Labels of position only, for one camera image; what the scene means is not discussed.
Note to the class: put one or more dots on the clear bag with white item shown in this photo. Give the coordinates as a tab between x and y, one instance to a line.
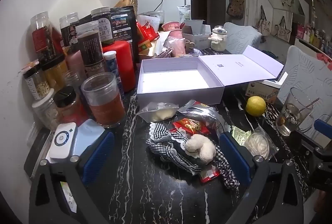
155	112

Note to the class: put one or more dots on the light blue cushioned chair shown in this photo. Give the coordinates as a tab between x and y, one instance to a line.
240	37

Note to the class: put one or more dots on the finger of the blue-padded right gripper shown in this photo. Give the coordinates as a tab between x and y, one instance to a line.
323	127

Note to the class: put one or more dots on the red snack packet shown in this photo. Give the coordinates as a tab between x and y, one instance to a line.
191	126

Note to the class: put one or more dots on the checkered cloth plush doll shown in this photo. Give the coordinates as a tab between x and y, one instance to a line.
190	153

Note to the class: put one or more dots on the white mini fridge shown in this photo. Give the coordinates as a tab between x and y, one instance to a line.
173	10

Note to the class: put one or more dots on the black coffee bag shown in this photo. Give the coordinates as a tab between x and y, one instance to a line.
123	24

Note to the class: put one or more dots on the red tea packet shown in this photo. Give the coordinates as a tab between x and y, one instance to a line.
146	32

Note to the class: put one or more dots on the green tea sachet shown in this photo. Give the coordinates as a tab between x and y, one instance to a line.
239	135

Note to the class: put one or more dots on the orange white carton box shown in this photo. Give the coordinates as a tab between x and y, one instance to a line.
266	91

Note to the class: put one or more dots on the red label clear jar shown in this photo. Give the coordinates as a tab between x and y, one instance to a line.
46	39

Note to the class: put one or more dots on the silver foil snack bag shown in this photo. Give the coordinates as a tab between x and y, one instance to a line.
207	114

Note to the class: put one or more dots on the dark label tall jar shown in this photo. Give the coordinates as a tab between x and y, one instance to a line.
90	47

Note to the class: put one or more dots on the glass mug with spoon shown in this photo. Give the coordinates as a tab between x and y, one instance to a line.
297	107

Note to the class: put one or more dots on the pink paper cups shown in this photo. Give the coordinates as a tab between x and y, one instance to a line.
175	40

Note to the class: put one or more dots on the white round-button device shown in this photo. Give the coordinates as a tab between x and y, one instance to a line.
63	140

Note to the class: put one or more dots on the red cylindrical canister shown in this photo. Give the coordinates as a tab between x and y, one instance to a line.
125	63

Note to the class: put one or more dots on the green label dark jar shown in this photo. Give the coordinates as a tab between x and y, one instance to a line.
103	17

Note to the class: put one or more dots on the white small cardboard box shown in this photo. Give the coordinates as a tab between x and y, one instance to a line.
197	32

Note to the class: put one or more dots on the blue effervescent tablet tube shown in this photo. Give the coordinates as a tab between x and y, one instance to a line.
112	66

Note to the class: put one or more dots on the black lid spice jar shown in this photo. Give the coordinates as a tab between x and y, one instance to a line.
69	106

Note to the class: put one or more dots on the white fabric rose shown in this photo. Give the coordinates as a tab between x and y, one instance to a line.
259	143

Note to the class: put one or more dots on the brown hanging tote bag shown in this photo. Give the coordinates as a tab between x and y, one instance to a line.
236	8

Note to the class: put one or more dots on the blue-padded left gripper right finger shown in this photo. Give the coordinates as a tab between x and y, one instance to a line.
272	190

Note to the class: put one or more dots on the clear jar red contents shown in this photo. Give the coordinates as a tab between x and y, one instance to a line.
103	97

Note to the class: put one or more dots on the red white long sachet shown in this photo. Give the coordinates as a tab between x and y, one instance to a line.
209	173

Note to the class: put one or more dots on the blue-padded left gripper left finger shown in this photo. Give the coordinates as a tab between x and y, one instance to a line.
47	202

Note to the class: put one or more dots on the white pig figurine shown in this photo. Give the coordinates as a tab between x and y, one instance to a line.
218	38

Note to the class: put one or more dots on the white open gift box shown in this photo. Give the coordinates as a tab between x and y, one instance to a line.
202	78

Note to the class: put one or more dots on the yellow lemon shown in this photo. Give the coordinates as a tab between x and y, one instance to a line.
255	106

